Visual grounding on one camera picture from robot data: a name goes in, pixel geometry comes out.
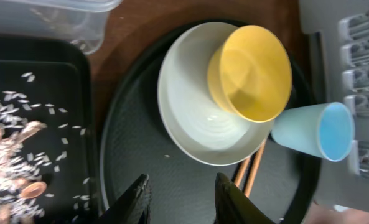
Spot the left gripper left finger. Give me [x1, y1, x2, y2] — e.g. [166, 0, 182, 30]
[96, 174, 151, 224]

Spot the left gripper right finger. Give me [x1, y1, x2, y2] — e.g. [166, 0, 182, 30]
[215, 173, 274, 224]

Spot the grey dishwasher rack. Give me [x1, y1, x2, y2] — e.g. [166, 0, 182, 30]
[299, 0, 369, 212]

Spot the peanut shells and rice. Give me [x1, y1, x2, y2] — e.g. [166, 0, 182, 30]
[0, 101, 57, 223]

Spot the light blue plastic cup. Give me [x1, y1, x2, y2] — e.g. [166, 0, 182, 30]
[271, 102, 355, 162]

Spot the wooden chopstick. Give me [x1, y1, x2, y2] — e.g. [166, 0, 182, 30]
[244, 140, 266, 197]
[234, 157, 251, 187]

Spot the grey round plate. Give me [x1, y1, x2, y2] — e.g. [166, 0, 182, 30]
[157, 22, 273, 166]

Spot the yellow bowl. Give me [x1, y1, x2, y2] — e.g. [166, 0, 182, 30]
[207, 25, 292, 123]

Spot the clear plastic storage bin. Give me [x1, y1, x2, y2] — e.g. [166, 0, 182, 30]
[0, 0, 122, 55]

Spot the black rectangular tray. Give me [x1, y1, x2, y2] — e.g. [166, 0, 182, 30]
[0, 35, 100, 223]

